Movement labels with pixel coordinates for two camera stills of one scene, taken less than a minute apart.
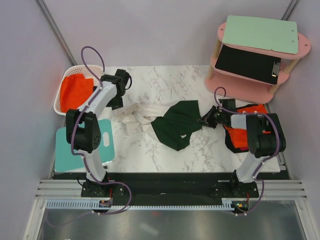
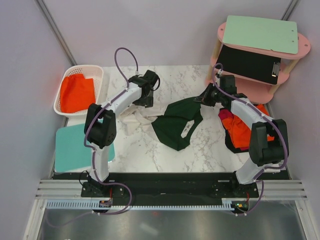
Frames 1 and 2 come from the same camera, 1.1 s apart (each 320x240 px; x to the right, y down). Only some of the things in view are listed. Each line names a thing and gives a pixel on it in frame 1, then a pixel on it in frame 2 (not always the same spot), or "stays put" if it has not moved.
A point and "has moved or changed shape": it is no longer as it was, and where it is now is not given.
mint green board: [276, 35] stays put
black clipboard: [261, 67] stays put
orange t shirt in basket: [76, 90] stays put
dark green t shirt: [174, 128] has moved or changed shape
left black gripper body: [116, 102] to [146, 101]
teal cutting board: [66, 161] stays put
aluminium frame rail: [268, 189] stays put
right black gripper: [208, 119] to [205, 99]
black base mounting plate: [170, 186] stays put
